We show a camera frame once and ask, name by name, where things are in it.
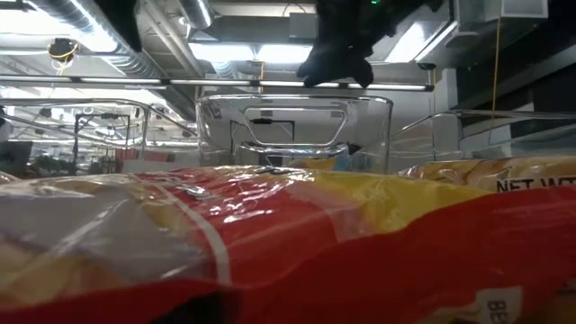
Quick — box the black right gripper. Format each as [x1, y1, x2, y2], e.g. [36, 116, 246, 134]
[296, 0, 406, 89]

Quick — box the yellow Maruchan ramen pack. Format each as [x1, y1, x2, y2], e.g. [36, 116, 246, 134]
[398, 156, 576, 194]

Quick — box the clear plastic bin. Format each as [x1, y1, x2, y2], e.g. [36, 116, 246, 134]
[195, 93, 394, 176]
[0, 97, 199, 176]
[389, 109, 576, 175]

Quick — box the silver ventilation duct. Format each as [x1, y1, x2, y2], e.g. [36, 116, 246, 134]
[24, 0, 199, 122]

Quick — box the yellow power cable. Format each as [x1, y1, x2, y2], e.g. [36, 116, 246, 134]
[491, 16, 502, 113]

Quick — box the red Maruchan ramen pack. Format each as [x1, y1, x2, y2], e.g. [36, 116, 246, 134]
[0, 165, 576, 324]

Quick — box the grey ceiling air unit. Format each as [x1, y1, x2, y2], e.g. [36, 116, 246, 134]
[452, 0, 550, 50]

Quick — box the long light strip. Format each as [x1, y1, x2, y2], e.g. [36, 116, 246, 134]
[0, 75, 436, 93]

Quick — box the black reel with yellow cord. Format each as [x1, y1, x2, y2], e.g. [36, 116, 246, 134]
[47, 38, 80, 76]

